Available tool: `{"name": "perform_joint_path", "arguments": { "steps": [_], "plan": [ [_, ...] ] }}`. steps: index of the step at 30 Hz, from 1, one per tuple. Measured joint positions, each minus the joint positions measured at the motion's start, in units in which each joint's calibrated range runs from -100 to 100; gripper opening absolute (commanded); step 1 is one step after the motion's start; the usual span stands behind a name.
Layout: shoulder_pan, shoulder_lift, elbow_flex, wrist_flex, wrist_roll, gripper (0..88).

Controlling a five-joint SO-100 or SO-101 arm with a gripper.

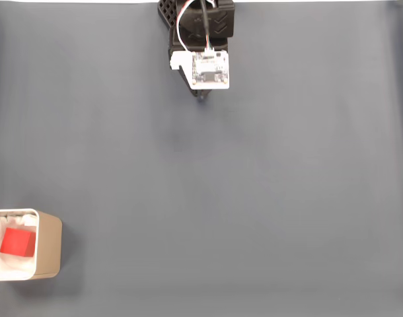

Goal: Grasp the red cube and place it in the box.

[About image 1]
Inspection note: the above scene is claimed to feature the red cube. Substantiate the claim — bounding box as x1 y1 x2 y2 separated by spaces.
0 227 36 258

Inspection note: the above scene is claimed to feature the beige plastic box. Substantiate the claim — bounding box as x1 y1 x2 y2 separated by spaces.
0 207 63 282

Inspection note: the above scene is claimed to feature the white padding tissue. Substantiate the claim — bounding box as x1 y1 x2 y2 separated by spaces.
0 213 39 277

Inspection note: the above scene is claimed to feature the white camera board mount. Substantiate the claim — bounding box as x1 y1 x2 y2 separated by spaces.
170 49 231 90

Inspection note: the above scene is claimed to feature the black camera cable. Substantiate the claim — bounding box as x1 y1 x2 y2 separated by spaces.
200 0 213 50

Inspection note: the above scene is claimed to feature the red white black servo wire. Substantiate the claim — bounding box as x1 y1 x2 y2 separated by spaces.
175 0 193 52

